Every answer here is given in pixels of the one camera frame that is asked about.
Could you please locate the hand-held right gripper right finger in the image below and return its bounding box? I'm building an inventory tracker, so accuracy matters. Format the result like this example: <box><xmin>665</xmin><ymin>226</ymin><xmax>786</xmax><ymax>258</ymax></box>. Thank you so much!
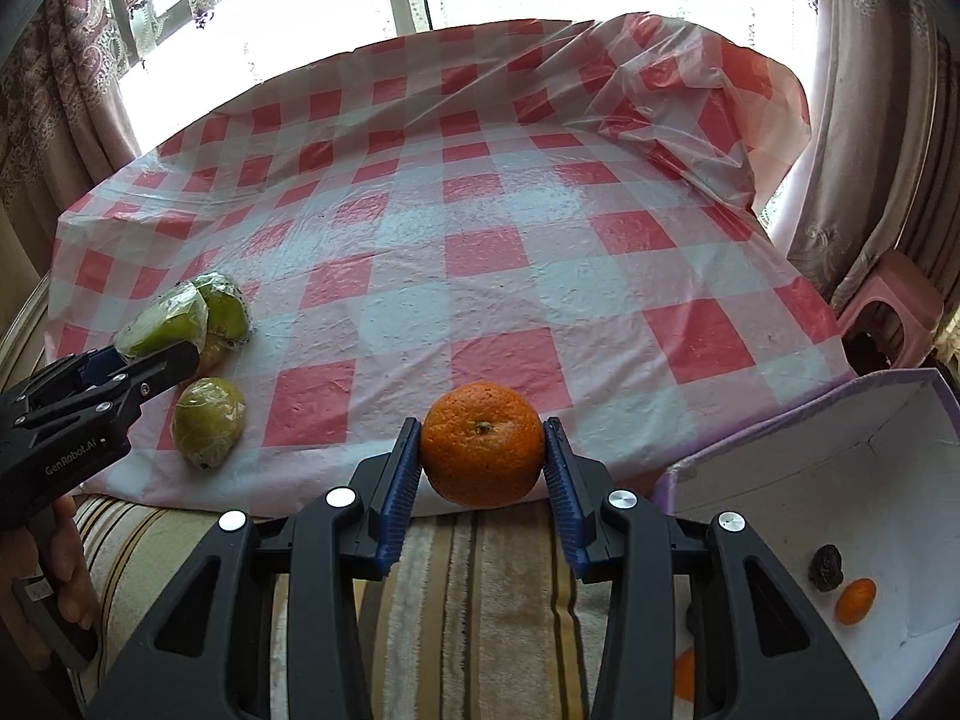
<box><xmin>541</xmin><ymin>416</ymin><xmax>880</xmax><ymax>720</ymax></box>

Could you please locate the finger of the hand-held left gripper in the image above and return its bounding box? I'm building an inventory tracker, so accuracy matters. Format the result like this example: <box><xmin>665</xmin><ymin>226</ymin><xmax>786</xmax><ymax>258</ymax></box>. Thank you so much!
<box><xmin>4</xmin><ymin>347</ymin><xmax>125</xmax><ymax>421</ymax></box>
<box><xmin>22</xmin><ymin>343</ymin><xmax>202</xmax><ymax>428</ymax></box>

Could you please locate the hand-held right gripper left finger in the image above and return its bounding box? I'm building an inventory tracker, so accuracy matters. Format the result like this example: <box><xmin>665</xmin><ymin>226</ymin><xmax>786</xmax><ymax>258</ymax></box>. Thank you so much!
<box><xmin>88</xmin><ymin>416</ymin><xmax>422</xmax><ymax>720</ymax></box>

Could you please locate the small green fruit wedge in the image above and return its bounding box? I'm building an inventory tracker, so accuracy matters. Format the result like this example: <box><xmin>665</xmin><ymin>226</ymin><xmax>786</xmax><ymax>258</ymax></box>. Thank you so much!
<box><xmin>112</xmin><ymin>292</ymin><xmax>211</xmax><ymax>361</ymax></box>

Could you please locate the brownish fruit piece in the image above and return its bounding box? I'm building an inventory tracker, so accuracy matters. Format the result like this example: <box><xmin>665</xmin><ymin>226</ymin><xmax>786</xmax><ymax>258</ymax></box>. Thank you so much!
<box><xmin>191</xmin><ymin>334</ymin><xmax>233</xmax><ymax>376</ymax></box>

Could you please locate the yellow-green fruit half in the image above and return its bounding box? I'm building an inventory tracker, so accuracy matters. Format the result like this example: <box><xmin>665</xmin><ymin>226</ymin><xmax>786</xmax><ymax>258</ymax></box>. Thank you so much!
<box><xmin>172</xmin><ymin>377</ymin><xmax>247</xmax><ymax>470</ymax></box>

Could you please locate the dark green fruit half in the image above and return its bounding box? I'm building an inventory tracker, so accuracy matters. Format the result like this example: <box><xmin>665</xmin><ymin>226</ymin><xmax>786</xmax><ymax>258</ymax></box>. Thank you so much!
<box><xmin>191</xmin><ymin>272</ymin><xmax>252</xmax><ymax>342</ymax></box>

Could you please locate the large orange with stem dimple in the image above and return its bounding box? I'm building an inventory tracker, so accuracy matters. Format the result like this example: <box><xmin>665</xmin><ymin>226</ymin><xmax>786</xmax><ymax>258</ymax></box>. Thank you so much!
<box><xmin>420</xmin><ymin>381</ymin><xmax>546</xmax><ymax>509</ymax></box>

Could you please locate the large dark wrinkled passion fruit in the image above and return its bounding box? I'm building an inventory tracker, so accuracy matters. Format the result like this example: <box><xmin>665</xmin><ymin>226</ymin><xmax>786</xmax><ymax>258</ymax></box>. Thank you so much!
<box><xmin>808</xmin><ymin>544</ymin><xmax>846</xmax><ymax>592</ymax></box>

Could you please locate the purple cardboard box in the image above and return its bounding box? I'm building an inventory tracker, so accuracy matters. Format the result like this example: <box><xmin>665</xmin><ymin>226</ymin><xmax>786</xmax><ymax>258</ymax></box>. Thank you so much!
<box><xmin>651</xmin><ymin>367</ymin><xmax>960</xmax><ymax>720</ymax></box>

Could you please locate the small orange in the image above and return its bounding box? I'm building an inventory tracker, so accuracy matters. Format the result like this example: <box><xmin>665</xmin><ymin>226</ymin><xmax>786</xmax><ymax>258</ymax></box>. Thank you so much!
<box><xmin>835</xmin><ymin>577</ymin><xmax>878</xmax><ymax>626</ymax></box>

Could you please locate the person's left hand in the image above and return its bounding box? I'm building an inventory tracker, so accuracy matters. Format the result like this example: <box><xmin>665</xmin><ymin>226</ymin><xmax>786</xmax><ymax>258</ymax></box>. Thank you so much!
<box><xmin>41</xmin><ymin>493</ymin><xmax>102</xmax><ymax>635</ymax></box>

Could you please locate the cream carved cabinet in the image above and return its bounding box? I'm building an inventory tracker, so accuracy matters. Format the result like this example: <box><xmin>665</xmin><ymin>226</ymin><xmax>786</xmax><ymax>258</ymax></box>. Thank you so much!
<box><xmin>0</xmin><ymin>270</ymin><xmax>55</xmax><ymax>391</ymax></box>

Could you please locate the striped towel blanket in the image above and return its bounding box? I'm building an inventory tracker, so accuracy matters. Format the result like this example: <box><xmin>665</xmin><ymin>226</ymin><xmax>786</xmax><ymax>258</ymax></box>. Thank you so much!
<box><xmin>71</xmin><ymin>491</ymin><xmax>676</xmax><ymax>720</ymax></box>

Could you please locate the red white checked plastic tablecloth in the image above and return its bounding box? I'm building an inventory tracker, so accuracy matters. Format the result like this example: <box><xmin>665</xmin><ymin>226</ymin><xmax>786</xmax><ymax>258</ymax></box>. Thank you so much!
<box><xmin>45</xmin><ymin>13</ymin><xmax>860</xmax><ymax>518</ymax></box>

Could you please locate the brown paisley curtain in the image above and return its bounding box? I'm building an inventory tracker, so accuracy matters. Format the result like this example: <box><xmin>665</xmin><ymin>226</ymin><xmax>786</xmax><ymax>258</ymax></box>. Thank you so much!
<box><xmin>0</xmin><ymin>0</ymin><xmax>162</xmax><ymax>256</ymax></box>

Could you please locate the pink plastic stool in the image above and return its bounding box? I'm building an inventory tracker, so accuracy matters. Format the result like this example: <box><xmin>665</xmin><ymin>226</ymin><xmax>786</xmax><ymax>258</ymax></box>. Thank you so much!
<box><xmin>832</xmin><ymin>251</ymin><xmax>944</xmax><ymax>376</ymax></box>

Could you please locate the beige embroidered curtain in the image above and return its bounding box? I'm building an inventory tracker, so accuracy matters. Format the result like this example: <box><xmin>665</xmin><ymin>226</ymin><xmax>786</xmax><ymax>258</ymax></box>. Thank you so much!
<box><xmin>772</xmin><ymin>0</ymin><xmax>960</xmax><ymax>316</ymax></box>

